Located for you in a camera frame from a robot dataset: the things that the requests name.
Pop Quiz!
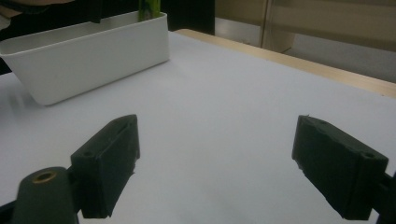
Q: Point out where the white table cover sheet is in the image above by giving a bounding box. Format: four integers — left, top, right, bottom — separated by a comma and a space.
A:
0, 31, 396, 224

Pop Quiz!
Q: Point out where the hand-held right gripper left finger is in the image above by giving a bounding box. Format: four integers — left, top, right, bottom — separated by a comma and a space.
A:
70, 114, 141, 219

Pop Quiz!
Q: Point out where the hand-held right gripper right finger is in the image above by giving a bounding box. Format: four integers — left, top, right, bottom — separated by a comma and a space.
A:
291, 115, 389, 221

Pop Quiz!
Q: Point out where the light wooden shelf frame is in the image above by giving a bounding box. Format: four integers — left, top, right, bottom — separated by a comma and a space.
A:
214, 0, 396, 84

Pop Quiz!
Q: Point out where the white plastic storage box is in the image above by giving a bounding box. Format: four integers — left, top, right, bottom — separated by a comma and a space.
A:
0, 11, 171, 106

